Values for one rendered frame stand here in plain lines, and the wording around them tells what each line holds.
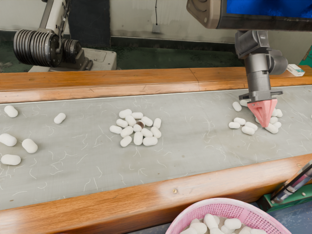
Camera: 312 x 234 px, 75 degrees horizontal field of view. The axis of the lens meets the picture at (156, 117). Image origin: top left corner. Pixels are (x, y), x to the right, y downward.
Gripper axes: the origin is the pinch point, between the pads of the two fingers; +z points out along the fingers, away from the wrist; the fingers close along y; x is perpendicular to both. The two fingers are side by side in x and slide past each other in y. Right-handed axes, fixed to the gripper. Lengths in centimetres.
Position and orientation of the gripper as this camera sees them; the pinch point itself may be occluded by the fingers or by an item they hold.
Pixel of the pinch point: (264, 124)
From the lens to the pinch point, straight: 64.9
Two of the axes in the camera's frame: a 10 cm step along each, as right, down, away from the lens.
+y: 9.6, -1.0, 2.7
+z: 1.2, 9.9, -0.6
